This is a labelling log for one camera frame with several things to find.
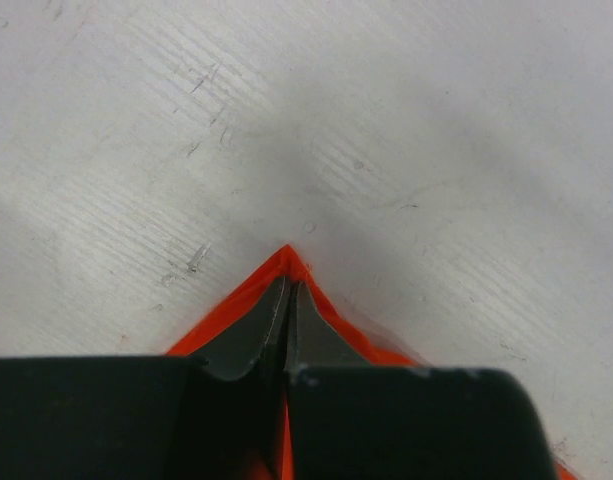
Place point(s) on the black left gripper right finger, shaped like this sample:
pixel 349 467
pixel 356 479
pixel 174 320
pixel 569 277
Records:
pixel 352 419

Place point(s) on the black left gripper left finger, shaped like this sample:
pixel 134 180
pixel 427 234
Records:
pixel 145 417

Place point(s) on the orange t-shirt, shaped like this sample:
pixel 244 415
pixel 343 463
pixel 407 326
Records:
pixel 273 458

